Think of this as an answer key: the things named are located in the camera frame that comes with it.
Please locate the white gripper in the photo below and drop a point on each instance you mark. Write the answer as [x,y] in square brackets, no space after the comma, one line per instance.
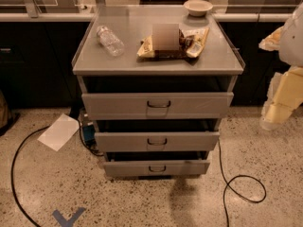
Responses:
[293,44]

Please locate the grey drawer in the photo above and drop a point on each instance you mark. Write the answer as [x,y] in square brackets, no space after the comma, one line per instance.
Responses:
[156,105]
[156,141]
[156,168]

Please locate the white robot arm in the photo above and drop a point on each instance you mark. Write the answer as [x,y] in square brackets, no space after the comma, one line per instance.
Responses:
[291,41]

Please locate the grey drawer cabinet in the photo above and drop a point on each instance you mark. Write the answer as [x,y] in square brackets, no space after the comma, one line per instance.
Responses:
[98,72]

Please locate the grey top drawer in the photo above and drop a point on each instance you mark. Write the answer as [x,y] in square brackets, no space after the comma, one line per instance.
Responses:
[156,105]

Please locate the grey bottom drawer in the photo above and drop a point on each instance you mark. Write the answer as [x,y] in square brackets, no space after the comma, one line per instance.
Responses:
[156,168]

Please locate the yellow snack bag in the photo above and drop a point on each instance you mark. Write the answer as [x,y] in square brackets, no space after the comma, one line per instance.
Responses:
[146,50]

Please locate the brown chip bag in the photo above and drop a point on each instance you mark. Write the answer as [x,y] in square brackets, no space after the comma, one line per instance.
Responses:
[185,42]

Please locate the white bowl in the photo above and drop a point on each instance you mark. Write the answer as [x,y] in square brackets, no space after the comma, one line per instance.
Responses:
[198,8]

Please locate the clear plastic bottle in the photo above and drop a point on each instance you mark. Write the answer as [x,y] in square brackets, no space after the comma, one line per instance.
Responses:
[108,39]

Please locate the blue box behind cabinet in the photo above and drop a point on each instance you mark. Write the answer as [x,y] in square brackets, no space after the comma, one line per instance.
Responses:
[88,129]

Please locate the white paper sheet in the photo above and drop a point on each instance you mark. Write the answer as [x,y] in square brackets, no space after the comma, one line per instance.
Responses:
[58,134]

